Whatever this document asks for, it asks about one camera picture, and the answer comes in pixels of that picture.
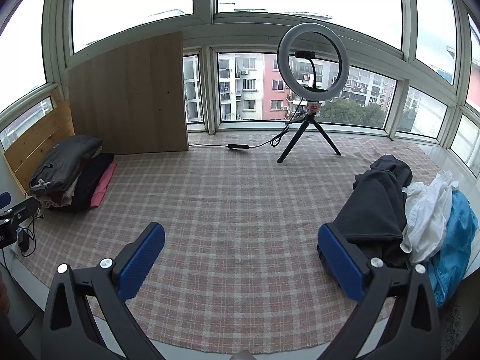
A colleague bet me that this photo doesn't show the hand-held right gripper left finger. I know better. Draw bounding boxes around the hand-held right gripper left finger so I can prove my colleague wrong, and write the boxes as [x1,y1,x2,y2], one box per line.
[41,222,177,360]

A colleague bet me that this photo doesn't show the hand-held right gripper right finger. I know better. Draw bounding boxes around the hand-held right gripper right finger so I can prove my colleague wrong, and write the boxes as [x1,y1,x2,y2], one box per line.
[317,223,451,360]

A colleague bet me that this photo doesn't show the dark grey pants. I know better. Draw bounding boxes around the dark grey pants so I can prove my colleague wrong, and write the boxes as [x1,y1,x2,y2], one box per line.
[332,170,409,271]

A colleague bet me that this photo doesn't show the beige folded garment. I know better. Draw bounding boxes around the beige folded garment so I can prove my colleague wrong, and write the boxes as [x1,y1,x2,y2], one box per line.
[39,190,76,209]

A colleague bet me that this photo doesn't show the pine wood panel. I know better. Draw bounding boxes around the pine wood panel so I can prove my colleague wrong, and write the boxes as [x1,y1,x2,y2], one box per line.
[4,88,76,192]

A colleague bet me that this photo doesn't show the black folded garment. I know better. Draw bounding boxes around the black folded garment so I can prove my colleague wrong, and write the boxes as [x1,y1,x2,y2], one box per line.
[69,152,115,211]

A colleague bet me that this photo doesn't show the pink folded garment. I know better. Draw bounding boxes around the pink folded garment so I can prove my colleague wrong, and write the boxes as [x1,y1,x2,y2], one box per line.
[90,160,118,208]

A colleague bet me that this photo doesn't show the white garment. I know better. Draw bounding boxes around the white garment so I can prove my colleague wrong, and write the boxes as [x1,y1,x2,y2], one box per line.
[399,170,460,265]

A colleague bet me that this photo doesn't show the pink plaid blanket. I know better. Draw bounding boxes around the pink plaid blanket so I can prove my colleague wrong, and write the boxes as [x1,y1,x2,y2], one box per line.
[28,133,441,357]

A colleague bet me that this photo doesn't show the blue garment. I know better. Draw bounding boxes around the blue garment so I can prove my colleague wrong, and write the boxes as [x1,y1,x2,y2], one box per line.
[427,190,479,308]

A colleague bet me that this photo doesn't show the light wooden board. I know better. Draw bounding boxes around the light wooden board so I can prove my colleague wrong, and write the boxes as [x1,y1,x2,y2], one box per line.
[67,31,190,156]

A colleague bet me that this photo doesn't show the black phone holder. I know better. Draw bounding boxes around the black phone holder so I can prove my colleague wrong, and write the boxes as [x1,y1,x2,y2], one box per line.
[294,50,320,91]

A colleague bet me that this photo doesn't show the black ring light cable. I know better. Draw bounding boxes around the black ring light cable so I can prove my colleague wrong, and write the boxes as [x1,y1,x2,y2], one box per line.
[187,97,306,151]

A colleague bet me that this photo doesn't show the white ring light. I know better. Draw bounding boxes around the white ring light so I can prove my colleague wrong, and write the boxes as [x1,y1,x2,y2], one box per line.
[277,22,350,103]

